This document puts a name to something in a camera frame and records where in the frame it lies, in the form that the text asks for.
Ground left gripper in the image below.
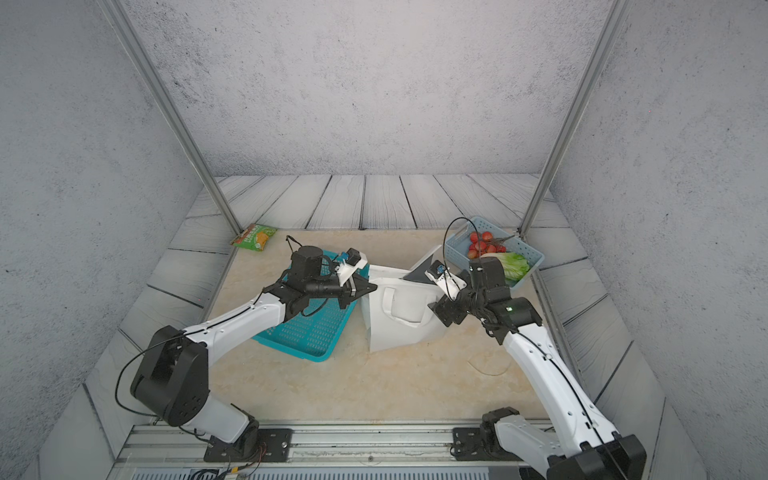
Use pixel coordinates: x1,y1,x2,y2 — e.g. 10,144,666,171
304,274,377,310

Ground white insulated delivery bag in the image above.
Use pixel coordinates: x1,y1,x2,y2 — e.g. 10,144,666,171
361,246,447,352

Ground teal plastic basket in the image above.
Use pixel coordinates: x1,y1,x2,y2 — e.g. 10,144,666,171
253,246,369,362

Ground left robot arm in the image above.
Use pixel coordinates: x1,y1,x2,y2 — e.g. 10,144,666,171
130,245,377,462

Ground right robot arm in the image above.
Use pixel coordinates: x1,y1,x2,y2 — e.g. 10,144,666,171
425,256,647,479

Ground light blue plastic basket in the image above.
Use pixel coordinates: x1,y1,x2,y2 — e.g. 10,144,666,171
444,216,545,290

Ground red cherry tomato bunch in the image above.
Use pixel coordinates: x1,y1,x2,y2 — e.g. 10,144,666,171
467,231,507,259

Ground green lettuce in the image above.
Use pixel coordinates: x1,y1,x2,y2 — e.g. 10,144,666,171
481,252,531,283

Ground green snack packet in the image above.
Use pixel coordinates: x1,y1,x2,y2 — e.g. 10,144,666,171
230,223,277,252

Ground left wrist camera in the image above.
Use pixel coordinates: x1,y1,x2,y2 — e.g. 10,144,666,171
335,248,368,286

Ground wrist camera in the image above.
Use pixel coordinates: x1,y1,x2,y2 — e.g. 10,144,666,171
335,248,368,286
425,260,467,301

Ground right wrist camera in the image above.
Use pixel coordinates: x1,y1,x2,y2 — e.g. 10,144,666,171
425,260,467,301

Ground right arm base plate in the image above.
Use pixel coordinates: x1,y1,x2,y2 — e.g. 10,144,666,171
449,427,522,462

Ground right aluminium frame post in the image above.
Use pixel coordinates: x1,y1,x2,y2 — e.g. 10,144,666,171
518,0,631,237

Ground aluminium frame post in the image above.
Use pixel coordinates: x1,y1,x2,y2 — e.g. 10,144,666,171
518,0,631,237
98,0,242,235

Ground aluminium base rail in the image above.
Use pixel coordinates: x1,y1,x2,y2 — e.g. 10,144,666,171
109,421,544,479

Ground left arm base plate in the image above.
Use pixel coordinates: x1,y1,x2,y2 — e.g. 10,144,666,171
203,428,294,464

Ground left aluminium frame post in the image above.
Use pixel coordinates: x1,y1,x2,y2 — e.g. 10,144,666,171
98,0,242,235

